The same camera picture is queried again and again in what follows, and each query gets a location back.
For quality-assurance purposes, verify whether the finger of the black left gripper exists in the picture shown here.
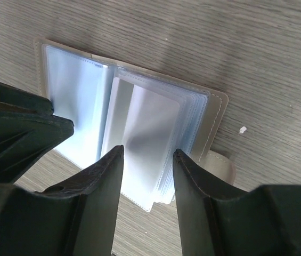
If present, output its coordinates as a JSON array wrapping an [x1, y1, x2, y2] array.
[[0, 111, 74, 183], [0, 82, 54, 120]]

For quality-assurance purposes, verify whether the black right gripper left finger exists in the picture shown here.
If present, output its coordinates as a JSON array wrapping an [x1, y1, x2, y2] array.
[[0, 146, 124, 255]]

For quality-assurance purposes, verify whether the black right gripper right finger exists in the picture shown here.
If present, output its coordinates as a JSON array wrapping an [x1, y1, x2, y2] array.
[[173, 149, 301, 255]]

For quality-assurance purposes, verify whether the grey leather card holder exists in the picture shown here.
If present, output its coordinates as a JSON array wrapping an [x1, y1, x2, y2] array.
[[35, 39, 229, 211]]

